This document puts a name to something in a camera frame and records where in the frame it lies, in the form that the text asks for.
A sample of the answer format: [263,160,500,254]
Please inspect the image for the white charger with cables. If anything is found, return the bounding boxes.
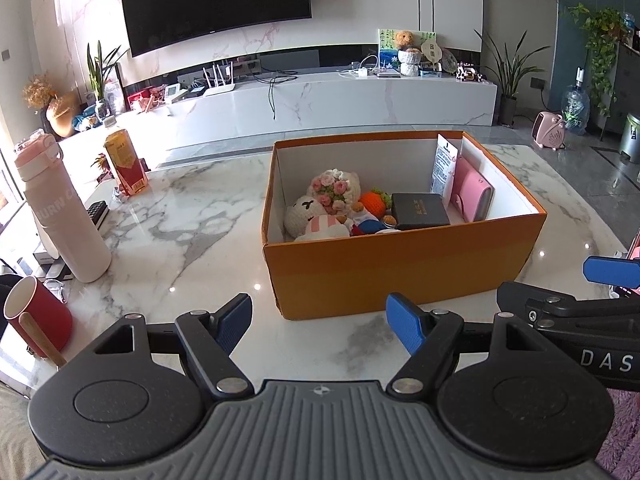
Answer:
[340,55,386,81]

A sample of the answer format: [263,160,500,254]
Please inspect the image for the dark grey sideboard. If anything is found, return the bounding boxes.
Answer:
[600,40,640,141]

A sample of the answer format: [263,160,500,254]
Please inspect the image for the black cable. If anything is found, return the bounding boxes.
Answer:
[252,74,296,121]

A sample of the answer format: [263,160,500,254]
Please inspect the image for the long-leaf green plant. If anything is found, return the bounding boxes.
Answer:
[86,40,130,106]

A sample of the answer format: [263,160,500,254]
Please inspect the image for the red mug wooden handle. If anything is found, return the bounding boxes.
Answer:
[4,275,74,368]

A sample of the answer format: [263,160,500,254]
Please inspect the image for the orange crochet carrot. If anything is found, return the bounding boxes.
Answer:
[357,188,393,215]

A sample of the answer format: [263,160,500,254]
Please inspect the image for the black wall television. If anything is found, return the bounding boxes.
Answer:
[118,0,313,58]

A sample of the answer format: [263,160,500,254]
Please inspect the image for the blue green painting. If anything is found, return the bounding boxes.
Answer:
[377,28,437,72]

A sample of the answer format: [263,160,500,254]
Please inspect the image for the white textured pot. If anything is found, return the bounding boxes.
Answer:
[397,49,422,77]

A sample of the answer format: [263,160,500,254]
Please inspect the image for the black ribbed remote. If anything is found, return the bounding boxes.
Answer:
[86,201,110,228]

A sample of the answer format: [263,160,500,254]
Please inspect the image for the black gift box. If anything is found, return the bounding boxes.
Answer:
[390,192,452,232]

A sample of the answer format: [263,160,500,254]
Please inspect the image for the orange drink bottle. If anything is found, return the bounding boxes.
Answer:
[102,117,150,196]

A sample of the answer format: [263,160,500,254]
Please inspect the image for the white router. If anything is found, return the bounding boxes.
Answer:
[202,60,236,97]

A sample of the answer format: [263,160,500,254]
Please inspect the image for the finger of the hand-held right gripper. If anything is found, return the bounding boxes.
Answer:
[496,281,640,333]
[582,255,640,286]

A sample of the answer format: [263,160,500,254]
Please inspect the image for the pink fan heater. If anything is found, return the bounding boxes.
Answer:
[531,111,568,151]

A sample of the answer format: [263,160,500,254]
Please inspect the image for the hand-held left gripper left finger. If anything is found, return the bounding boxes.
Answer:
[92,292,255,398]

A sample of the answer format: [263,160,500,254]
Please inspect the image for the orange cardboard box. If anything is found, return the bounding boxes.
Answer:
[261,130,548,321]

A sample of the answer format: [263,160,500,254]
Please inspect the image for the white water bottle pink lid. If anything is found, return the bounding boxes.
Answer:
[13,129,112,283]

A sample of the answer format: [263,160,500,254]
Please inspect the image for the tall potted plant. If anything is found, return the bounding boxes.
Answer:
[474,30,543,127]

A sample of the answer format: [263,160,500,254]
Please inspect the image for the silver trash can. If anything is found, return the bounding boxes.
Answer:
[619,112,640,163]

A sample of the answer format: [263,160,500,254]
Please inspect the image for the fan-shaped ornament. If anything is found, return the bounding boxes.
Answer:
[420,41,443,72]

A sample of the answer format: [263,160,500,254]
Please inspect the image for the green pothos plant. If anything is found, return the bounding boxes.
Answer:
[570,2,626,111]

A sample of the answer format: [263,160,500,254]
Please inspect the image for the cream crochet bear with flowers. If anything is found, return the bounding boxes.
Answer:
[284,169,362,236]

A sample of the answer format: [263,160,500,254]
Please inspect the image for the blue water jug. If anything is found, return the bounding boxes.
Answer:
[561,66,592,135]

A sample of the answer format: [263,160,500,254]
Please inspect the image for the pink wallet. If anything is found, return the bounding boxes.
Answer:
[449,157,496,223]

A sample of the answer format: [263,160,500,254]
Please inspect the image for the pink striped white plush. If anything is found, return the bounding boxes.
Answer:
[295,214,351,241]

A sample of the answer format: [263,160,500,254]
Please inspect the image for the person's purple fluffy robe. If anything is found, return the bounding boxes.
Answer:
[597,389,640,480]

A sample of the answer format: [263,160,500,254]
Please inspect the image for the red patterned box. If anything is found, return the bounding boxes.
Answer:
[127,87,166,111]

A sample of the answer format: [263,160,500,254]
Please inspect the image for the white marble television cabinet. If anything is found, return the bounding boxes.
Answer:
[70,71,498,161]

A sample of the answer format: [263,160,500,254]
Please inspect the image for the orange vase dried flowers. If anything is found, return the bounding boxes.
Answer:
[22,72,81,138]

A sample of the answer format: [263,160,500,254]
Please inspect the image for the teddy bear white shirt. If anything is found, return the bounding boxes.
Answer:
[340,202,401,237]

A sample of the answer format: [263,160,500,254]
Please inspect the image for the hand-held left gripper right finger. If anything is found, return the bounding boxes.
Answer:
[386,292,553,397]

